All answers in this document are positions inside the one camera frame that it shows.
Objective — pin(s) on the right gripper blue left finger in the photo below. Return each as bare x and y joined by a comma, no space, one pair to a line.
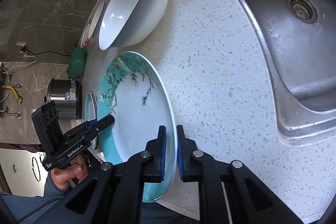
130,177

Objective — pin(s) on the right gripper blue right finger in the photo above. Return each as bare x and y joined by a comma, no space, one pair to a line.
197,166

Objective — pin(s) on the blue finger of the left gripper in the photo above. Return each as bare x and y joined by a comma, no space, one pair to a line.
90,139
99,125

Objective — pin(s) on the small teal floral plate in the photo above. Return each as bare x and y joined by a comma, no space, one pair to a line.
85,121

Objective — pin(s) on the large teal floral plate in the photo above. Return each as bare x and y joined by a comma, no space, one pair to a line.
132,91

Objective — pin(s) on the person's blue sleeve forearm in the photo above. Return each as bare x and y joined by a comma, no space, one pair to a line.
33,207

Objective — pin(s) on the person's left hand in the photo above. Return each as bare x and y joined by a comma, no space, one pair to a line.
78,170

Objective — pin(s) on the grey rimmed white plate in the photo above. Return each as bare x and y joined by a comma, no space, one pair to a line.
91,114

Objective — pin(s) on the stainless rice cooker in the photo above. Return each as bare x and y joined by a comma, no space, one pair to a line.
67,95

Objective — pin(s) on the teal bowl with scraps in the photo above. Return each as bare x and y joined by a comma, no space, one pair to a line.
77,64

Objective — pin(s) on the small floral ceramic bowl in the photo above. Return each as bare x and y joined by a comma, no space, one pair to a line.
87,37

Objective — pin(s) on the large white bowl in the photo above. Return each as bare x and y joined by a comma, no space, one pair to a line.
128,22

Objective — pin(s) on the stainless steel sink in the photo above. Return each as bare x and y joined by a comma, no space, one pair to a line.
297,38

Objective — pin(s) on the wall power socket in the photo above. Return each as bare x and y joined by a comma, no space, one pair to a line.
21,44

